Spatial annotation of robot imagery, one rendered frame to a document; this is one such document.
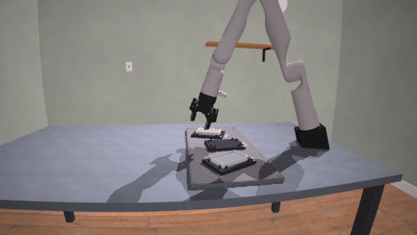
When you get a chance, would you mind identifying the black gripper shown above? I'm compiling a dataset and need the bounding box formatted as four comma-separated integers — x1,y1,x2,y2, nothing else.
189,92,219,130

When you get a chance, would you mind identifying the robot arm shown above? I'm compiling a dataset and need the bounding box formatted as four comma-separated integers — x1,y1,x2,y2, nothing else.
201,0,320,130

